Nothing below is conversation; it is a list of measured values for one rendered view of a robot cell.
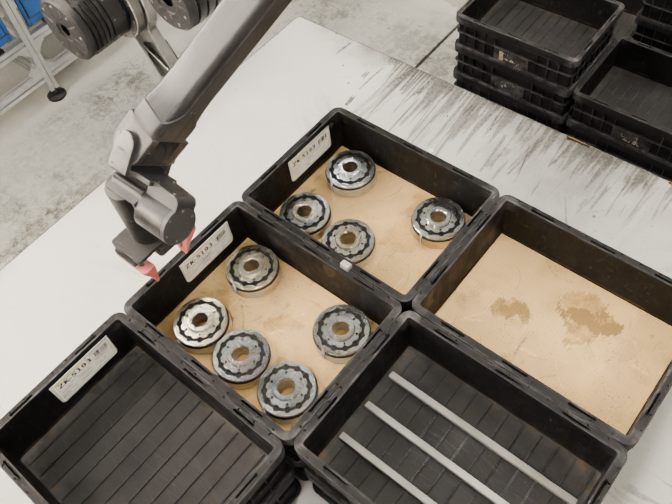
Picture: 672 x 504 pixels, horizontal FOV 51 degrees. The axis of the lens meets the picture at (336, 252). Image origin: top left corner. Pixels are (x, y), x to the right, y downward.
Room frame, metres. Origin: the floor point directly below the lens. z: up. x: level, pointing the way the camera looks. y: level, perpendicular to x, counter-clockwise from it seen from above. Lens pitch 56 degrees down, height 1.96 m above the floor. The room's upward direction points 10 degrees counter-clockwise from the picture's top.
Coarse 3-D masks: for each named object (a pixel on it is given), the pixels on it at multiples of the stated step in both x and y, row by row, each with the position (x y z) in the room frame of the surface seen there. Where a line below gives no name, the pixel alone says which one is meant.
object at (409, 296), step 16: (336, 112) 1.05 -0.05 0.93; (320, 128) 1.01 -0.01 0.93; (368, 128) 0.99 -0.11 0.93; (304, 144) 0.98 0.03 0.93; (400, 144) 0.93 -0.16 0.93; (432, 160) 0.88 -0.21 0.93; (464, 176) 0.82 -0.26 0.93; (496, 192) 0.77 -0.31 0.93; (256, 208) 0.83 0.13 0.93; (480, 208) 0.74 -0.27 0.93; (288, 224) 0.78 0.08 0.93; (304, 240) 0.74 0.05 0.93; (336, 256) 0.69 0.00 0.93; (448, 256) 0.66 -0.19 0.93; (368, 272) 0.65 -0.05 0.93; (432, 272) 0.63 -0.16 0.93; (384, 288) 0.61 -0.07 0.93; (416, 288) 0.60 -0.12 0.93
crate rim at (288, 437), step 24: (264, 216) 0.81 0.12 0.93; (192, 240) 0.78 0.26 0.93; (288, 240) 0.75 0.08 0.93; (168, 264) 0.74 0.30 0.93; (336, 264) 0.68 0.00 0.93; (144, 288) 0.70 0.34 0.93; (192, 360) 0.54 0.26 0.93; (360, 360) 0.49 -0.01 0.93; (216, 384) 0.49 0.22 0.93; (336, 384) 0.46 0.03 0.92; (288, 432) 0.39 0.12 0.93
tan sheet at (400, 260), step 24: (312, 192) 0.93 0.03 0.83; (384, 192) 0.90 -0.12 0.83; (408, 192) 0.89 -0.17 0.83; (336, 216) 0.86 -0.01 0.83; (360, 216) 0.85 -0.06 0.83; (384, 216) 0.84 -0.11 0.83; (408, 216) 0.83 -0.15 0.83; (384, 240) 0.78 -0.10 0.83; (408, 240) 0.77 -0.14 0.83; (384, 264) 0.73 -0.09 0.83; (408, 264) 0.72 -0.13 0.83; (408, 288) 0.66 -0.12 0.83
